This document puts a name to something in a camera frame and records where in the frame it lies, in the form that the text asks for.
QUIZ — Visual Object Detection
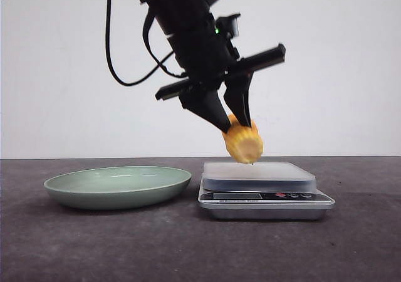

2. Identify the black cable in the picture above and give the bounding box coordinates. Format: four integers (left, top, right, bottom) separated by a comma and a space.
105, 0, 175, 87

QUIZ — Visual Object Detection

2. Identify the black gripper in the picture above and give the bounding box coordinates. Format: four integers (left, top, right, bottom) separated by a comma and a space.
155, 21, 286, 130

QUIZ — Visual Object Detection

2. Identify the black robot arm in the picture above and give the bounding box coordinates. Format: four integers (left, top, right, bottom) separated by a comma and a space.
140, 0, 286, 132

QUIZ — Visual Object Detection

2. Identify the yellow corn cob piece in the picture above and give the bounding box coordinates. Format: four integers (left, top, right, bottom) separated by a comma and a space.
222, 113, 263, 164

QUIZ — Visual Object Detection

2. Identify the green shallow plate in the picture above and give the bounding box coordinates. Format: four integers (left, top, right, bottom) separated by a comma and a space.
44, 165, 192, 210

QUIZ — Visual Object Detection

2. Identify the silver digital kitchen scale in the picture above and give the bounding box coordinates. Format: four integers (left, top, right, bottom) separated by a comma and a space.
198, 162, 335, 220

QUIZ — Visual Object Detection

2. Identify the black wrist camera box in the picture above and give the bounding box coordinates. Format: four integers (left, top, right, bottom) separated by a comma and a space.
215, 13, 241, 39

